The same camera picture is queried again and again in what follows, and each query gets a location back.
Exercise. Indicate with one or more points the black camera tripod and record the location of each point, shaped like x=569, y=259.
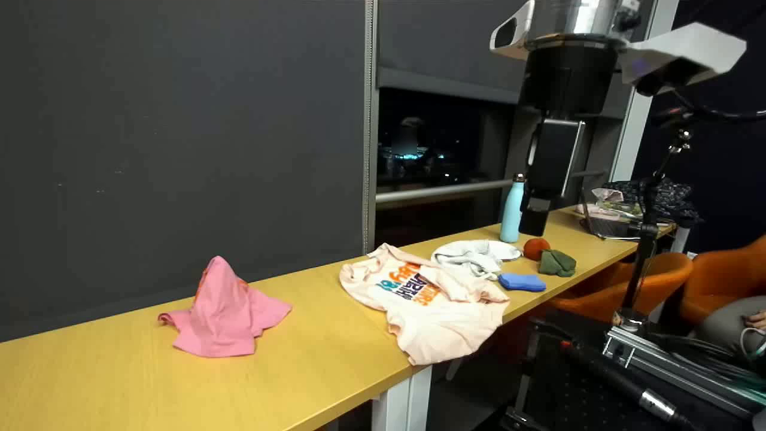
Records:
x=678, y=125

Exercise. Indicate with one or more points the white towel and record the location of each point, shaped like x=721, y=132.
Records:
x=480, y=256

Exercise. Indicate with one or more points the light blue water bottle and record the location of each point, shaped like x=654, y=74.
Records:
x=513, y=210

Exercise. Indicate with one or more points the silver window rail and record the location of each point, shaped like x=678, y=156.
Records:
x=405, y=198

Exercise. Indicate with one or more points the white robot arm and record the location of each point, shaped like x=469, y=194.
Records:
x=569, y=53

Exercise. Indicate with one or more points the green plush leaf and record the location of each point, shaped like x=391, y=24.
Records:
x=556, y=265

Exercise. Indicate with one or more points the peach t-shirt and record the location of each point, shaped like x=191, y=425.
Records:
x=433, y=309

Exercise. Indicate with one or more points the blue cloth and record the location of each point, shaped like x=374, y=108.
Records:
x=519, y=282

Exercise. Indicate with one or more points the orange plush ball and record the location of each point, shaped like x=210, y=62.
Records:
x=534, y=248

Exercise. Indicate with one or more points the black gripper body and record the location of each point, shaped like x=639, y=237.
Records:
x=549, y=165

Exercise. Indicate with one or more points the pink cloth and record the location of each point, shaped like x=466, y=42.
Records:
x=226, y=314

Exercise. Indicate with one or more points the clear container with items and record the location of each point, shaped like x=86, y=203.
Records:
x=609, y=214

